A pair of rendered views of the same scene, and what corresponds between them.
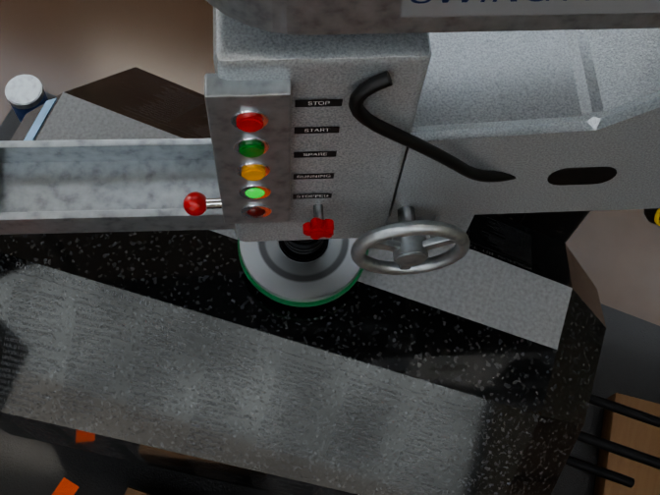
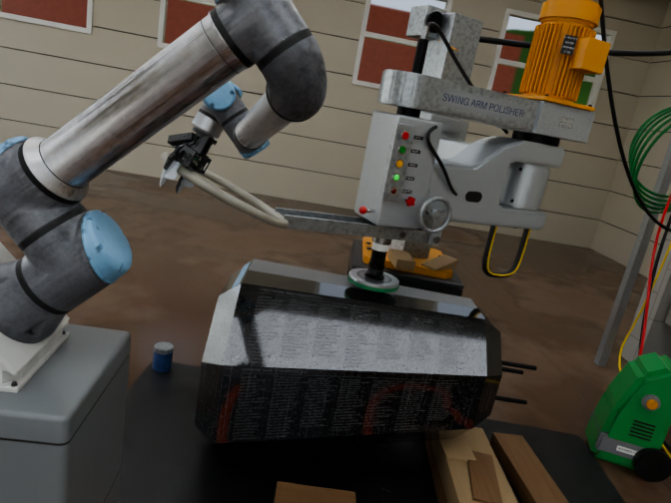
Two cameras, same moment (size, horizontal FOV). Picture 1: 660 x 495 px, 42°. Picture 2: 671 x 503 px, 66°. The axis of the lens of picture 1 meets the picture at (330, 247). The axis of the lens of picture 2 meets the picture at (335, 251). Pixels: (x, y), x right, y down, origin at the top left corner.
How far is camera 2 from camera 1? 1.72 m
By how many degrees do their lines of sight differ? 53
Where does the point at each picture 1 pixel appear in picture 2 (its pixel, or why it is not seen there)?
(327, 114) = (418, 144)
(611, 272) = not seen: hidden behind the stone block
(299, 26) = (419, 104)
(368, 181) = (422, 185)
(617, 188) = (482, 207)
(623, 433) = (506, 445)
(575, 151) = (471, 181)
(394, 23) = (438, 107)
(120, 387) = (310, 339)
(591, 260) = not seen: hidden behind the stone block
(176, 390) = (336, 336)
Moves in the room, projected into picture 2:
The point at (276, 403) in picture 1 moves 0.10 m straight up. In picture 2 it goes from (381, 333) to (387, 309)
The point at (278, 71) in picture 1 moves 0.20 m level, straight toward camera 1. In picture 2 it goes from (411, 121) to (441, 127)
